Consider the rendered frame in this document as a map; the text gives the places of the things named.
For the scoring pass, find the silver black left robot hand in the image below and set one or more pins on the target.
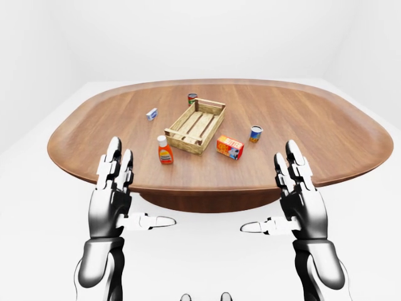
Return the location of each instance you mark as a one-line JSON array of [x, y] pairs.
[[106, 207]]

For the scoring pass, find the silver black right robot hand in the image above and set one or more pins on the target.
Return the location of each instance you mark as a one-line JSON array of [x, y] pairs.
[[305, 210]]

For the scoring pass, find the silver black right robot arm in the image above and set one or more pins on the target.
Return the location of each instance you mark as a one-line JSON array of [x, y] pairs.
[[322, 266]]

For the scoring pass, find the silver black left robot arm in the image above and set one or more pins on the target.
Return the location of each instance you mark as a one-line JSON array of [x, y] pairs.
[[97, 266]]

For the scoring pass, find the orange butter box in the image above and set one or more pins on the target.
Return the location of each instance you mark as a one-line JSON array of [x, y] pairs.
[[230, 147]]

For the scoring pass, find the wooden slat tray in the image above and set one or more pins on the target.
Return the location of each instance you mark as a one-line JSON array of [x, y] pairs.
[[195, 127]]

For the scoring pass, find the orange sauce bottle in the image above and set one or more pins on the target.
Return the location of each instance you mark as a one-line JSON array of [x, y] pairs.
[[164, 152]]

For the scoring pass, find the blue and yellow tin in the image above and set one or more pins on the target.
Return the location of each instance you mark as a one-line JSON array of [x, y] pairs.
[[256, 134]]

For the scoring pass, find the small white blue box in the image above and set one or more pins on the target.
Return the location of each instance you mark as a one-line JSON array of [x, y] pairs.
[[152, 114]]

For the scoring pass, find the small dark rounded shape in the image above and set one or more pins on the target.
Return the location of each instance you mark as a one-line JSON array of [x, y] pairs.
[[226, 297], [185, 297]]

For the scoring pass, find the red and green tin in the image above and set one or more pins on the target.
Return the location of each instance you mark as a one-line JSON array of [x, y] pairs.
[[192, 99]]

